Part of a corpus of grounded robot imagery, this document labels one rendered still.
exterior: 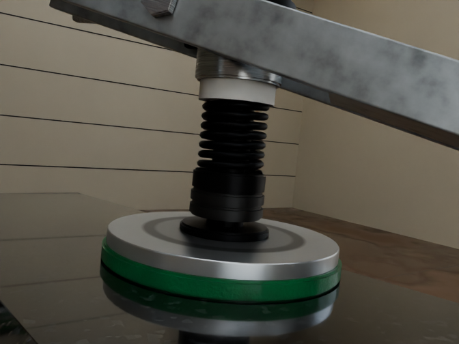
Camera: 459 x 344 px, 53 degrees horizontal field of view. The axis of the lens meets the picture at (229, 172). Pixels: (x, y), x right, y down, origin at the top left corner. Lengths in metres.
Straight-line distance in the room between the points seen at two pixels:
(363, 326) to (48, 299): 0.21
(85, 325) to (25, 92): 5.01
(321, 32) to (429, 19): 5.86
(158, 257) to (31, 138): 4.95
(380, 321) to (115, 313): 0.18
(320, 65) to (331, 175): 6.40
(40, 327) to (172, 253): 0.11
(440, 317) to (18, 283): 0.30
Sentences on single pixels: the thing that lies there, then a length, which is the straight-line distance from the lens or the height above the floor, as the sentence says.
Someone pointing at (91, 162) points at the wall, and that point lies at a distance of 5.48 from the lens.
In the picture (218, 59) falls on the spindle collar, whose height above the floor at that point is 1.03.
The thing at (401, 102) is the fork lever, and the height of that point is 1.00.
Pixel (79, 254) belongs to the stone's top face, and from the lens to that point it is 0.44.
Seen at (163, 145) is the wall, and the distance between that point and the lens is 5.83.
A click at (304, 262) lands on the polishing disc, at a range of 0.36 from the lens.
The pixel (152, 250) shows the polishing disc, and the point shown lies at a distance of 0.35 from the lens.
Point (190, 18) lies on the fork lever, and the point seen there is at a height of 1.06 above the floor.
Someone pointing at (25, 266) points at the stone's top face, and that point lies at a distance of 0.40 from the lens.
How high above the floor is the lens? 0.96
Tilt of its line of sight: 4 degrees down
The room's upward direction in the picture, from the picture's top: 5 degrees clockwise
